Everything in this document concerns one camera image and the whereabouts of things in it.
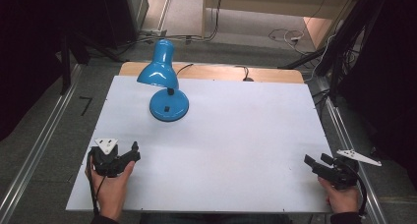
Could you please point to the black tripod stand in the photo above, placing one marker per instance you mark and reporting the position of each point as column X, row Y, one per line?
column 65, row 63

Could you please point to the blue desk lamp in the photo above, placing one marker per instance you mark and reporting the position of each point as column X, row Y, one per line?
column 162, row 73

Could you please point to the black metal stand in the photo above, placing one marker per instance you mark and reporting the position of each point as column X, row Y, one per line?
column 341, row 44

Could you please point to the light wooden furniture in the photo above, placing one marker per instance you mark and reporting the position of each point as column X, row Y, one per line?
column 278, row 3

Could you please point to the person's left hand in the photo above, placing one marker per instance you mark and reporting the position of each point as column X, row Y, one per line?
column 111, row 193

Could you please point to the dark cabinet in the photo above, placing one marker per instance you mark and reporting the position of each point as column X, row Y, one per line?
column 121, row 14

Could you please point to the person's right hand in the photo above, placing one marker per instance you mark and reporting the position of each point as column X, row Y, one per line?
column 342, row 201

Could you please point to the aluminium floor rail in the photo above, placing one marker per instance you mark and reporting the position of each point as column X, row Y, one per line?
column 352, row 142
column 39, row 152

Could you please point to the grey power strip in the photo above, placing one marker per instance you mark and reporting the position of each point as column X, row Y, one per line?
column 153, row 32

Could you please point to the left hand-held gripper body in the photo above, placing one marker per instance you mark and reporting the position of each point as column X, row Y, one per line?
column 104, row 161

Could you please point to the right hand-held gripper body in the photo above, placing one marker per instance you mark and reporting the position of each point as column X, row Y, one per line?
column 341, row 175

